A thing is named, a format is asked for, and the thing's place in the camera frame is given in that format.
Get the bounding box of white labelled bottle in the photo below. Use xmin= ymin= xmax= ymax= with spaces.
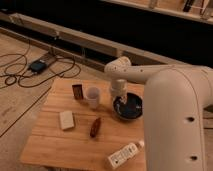
xmin=107 ymin=140 xmax=145 ymax=169

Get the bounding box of brown oblong object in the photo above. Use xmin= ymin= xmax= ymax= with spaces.
xmin=90 ymin=118 xmax=101 ymax=138

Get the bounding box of dark ceramic bowl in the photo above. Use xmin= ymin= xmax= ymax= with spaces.
xmin=113 ymin=92 xmax=143 ymax=120

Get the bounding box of brown rectangular block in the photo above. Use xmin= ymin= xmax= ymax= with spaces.
xmin=72 ymin=84 xmax=83 ymax=100

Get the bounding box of wooden board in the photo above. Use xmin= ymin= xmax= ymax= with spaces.
xmin=20 ymin=79 xmax=146 ymax=171

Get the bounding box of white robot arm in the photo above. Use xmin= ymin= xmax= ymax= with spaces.
xmin=104 ymin=57 xmax=213 ymax=171

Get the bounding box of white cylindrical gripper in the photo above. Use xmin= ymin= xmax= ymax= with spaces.
xmin=110 ymin=79 xmax=127 ymax=100

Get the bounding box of blue power adapter box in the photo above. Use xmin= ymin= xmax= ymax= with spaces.
xmin=28 ymin=60 xmax=47 ymax=74

